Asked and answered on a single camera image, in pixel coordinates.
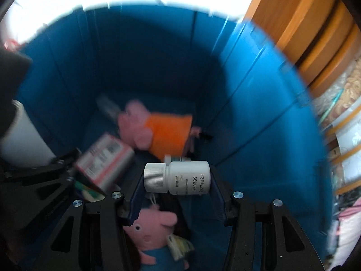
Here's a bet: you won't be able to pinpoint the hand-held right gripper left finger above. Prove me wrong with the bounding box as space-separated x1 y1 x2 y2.
34 172 148 271

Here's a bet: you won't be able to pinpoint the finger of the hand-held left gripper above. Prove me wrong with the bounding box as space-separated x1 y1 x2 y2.
0 47 33 139
0 148 83 232

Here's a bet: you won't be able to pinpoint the red and white box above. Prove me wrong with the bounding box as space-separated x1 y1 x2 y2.
74 133 135 197

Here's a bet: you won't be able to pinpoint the white pill bottle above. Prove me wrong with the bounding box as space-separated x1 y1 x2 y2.
143 160 212 195

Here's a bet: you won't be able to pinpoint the pink pig plush orange dress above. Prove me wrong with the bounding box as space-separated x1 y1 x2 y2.
117 99 213 162

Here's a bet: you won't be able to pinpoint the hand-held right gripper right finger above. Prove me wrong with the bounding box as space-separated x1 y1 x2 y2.
210 165 325 271

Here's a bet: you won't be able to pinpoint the green and white packet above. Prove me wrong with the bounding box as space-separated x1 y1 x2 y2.
74 181 106 203

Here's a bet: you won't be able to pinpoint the blue plastic container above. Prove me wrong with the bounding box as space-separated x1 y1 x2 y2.
14 4 336 271

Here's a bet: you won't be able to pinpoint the pink pig plush blue clothes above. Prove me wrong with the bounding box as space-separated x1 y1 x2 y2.
123 203 196 271

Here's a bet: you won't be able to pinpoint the white cup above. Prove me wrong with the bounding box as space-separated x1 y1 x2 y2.
0 100 57 168

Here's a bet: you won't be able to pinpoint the floral printed cloth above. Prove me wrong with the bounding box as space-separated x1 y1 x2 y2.
312 59 361 136

